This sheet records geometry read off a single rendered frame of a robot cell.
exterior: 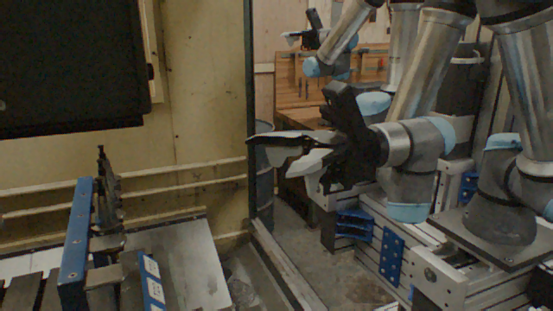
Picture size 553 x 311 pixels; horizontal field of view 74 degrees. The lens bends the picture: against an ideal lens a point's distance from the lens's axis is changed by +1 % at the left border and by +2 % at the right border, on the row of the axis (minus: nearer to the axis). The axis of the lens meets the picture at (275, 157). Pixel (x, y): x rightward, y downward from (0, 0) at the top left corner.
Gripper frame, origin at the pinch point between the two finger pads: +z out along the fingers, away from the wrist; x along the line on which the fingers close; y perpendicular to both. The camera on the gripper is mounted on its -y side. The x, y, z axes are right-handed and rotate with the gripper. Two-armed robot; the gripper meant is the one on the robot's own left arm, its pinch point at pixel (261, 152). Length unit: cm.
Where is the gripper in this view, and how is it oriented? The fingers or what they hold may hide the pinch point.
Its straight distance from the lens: 51.8
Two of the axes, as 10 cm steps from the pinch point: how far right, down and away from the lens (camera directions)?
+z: -9.1, 1.5, -3.9
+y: 0.0, 9.4, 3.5
